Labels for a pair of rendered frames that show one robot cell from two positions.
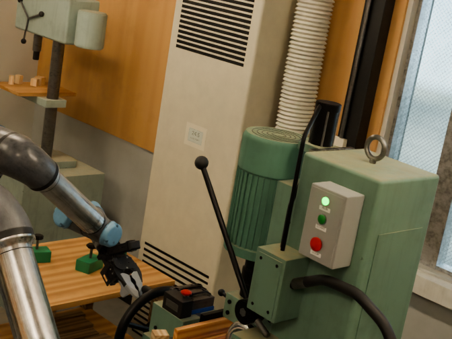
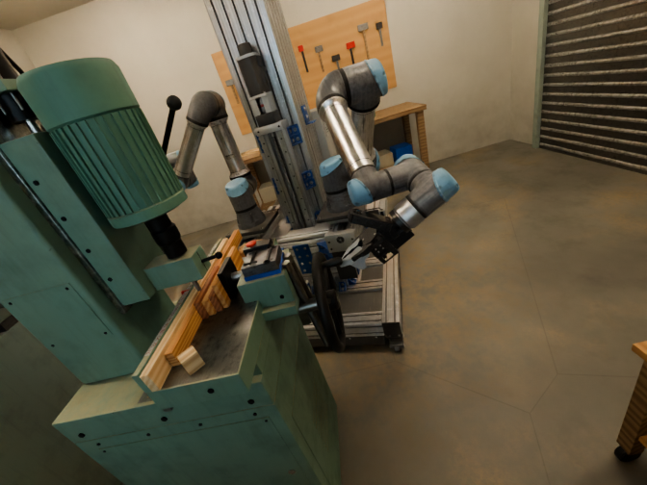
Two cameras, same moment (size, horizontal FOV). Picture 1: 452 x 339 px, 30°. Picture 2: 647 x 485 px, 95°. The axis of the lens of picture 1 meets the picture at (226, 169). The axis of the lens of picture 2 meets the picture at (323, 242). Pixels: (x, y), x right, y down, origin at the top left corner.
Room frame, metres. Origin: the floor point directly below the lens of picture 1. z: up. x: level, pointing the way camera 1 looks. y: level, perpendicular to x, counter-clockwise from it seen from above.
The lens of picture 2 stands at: (2.84, -0.27, 1.35)
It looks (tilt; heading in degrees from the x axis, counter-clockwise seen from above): 27 degrees down; 142
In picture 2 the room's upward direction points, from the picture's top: 18 degrees counter-clockwise
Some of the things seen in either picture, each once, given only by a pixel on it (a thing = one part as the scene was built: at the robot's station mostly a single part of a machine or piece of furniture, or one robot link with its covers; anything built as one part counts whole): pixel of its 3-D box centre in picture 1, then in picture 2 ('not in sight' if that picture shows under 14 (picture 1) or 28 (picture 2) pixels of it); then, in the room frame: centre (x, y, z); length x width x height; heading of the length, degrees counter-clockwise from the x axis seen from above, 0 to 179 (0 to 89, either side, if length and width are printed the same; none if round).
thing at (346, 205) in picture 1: (330, 224); not in sight; (1.71, -0.24, 1.40); 0.10 x 0.06 x 0.16; 45
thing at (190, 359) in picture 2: not in sight; (191, 360); (2.23, -0.24, 0.92); 0.04 x 0.03 x 0.04; 87
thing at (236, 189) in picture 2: not in sight; (240, 193); (1.45, 0.40, 0.98); 0.13 x 0.12 x 0.14; 137
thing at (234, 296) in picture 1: (250, 315); (180, 268); (2.02, -0.13, 1.03); 0.14 x 0.07 x 0.09; 45
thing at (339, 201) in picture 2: not in sight; (339, 196); (1.88, 0.66, 0.87); 0.15 x 0.15 x 0.10
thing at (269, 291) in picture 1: (277, 282); not in sight; (1.77, -0.16, 1.22); 0.09 x 0.08 x 0.15; 45
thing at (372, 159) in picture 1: (375, 148); not in sight; (1.83, -0.32, 1.55); 0.06 x 0.02 x 0.07; 45
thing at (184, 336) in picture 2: not in sight; (215, 278); (1.97, -0.05, 0.92); 0.62 x 0.02 x 0.04; 135
